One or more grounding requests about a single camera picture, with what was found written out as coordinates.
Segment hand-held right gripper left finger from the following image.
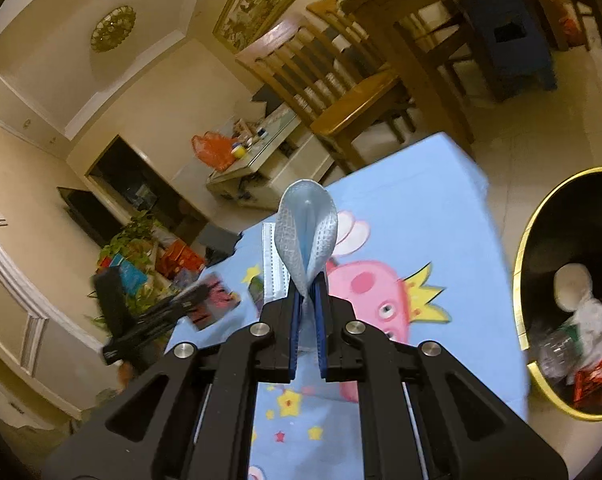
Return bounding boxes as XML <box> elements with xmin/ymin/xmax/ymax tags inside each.
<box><xmin>41</xmin><ymin>282</ymin><xmax>304</xmax><ymax>480</ymax></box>

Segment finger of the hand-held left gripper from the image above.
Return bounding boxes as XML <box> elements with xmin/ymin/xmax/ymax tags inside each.
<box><xmin>130</xmin><ymin>309</ymin><xmax>205</xmax><ymax>349</ymax></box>
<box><xmin>132</xmin><ymin>283</ymin><xmax>210</xmax><ymax>327</ymax></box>

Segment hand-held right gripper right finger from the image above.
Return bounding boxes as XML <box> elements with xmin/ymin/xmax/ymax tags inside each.
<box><xmin>311</xmin><ymin>275</ymin><xmax>569</xmax><ymax>480</ymax></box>

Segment red striped snack packet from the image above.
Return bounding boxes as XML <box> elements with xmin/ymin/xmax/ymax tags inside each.
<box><xmin>188</xmin><ymin>272</ymin><xmax>243</xmax><ymax>332</ymax></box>

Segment blue face mask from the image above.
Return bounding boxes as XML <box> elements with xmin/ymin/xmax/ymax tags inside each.
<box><xmin>273</xmin><ymin>179</ymin><xmax>339</xmax><ymax>356</ymax></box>
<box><xmin>260</xmin><ymin>220</ymin><xmax>294</xmax><ymax>303</ymax></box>

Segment clear plastic water bottle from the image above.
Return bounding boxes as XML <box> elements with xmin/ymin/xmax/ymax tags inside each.
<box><xmin>536</xmin><ymin>322</ymin><xmax>584</xmax><ymax>386</ymax></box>

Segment black trash bin gold rim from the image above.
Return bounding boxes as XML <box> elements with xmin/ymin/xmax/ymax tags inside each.
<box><xmin>512</xmin><ymin>166</ymin><xmax>602</xmax><ymax>421</ymax></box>

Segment white cup with green band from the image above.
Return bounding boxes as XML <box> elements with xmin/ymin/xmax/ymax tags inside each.
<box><xmin>552</xmin><ymin>263</ymin><xmax>594</xmax><ymax>318</ymax></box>

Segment white tissue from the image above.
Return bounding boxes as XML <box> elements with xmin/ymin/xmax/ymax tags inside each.
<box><xmin>571</xmin><ymin>297</ymin><xmax>602</xmax><ymax>376</ymax></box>

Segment blue carton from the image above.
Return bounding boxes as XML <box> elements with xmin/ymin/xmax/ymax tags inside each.
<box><xmin>111</xmin><ymin>255</ymin><xmax>152</xmax><ymax>286</ymax></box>

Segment red cartons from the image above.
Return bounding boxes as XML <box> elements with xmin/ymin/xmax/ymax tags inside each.
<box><xmin>156</xmin><ymin>240</ymin><xmax>207</xmax><ymax>281</ymax></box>

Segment black phone stand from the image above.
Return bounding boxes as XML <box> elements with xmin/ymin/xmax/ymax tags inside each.
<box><xmin>203</xmin><ymin>245</ymin><xmax>239</xmax><ymax>267</ymax></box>

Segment green potted plant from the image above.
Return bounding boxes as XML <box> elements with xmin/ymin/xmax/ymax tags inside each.
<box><xmin>88</xmin><ymin>210</ymin><xmax>182</xmax><ymax>331</ymax></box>

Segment black television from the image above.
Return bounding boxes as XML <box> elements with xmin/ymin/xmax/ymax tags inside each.
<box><xmin>56</xmin><ymin>186</ymin><xmax>127</xmax><ymax>248</ymax></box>

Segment orange plastic bag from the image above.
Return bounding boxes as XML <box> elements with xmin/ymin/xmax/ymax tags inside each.
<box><xmin>191</xmin><ymin>131</ymin><xmax>237</xmax><ymax>170</ymax></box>

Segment white coffee table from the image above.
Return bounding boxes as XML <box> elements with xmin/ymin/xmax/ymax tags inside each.
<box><xmin>206</xmin><ymin>105</ymin><xmax>334</xmax><ymax>211</ymax></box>

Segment blue cartoon printed tablecloth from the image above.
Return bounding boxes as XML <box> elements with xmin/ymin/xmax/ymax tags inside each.
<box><xmin>166</xmin><ymin>131</ymin><xmax>529</xmax><ymax>480</ymax></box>

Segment wooden slat-back chair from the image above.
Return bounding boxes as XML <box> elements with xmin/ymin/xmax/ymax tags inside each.
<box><xmin>306</xmin><ymin>0</ymin><xmax>397</xmax><ymax>51</ymax></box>
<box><xmin>235</xmin><ymin>12</ymin><xmax>417</xmax><ymax>176</ymax></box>

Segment gold ceiling lamp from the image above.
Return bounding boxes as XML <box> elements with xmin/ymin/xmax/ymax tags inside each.
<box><xmin>90</xmin><ymin>5</ymin><xmax>137</xmax><ymax>53</ymax></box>

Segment framed landscape painting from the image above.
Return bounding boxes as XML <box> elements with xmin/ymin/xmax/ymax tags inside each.
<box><xmin>212</xmin><ymin>0</ymin><xmax>316</xmax><ymax>53</ymax></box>

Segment wooden dining table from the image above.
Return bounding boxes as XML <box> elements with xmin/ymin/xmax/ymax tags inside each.
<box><xmin>338</xmin><ymin>0</ymin><xmax>589</xmax><ymax>151</ymax></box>

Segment blue plastic stool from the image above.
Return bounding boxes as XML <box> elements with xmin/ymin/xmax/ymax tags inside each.
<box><xmin>458</xmin><ymin>0</ymin><xmax>556</xmax><ymax>103</ymax></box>

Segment red plastic bag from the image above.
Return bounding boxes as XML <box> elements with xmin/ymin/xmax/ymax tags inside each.
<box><xmin>551</xmin><ymin>7</ymin><xmax>582</xmax><ymax>51</ymax></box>

